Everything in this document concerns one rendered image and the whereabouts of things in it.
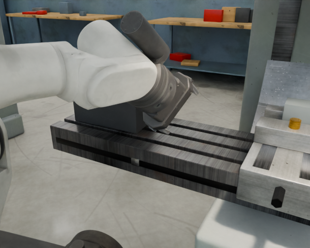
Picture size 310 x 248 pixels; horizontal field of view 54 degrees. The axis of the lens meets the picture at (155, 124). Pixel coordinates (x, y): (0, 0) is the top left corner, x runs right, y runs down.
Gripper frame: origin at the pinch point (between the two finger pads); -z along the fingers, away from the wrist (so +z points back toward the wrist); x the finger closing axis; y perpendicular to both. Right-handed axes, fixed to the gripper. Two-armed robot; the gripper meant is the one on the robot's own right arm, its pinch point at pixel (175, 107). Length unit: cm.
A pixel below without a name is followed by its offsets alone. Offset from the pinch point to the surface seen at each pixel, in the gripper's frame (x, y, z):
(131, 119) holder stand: -9.4, 16.1, -13.7
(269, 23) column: 40, 9, -36
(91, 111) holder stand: -15.0, 28.5, -12.8
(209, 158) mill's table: -4.8, -8.1, -14.5
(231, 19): 153, 177, -319
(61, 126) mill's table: -23.8, 32.5, -10.4
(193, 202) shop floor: -40, 21, -141
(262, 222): -8.9, -25.7, -14.0
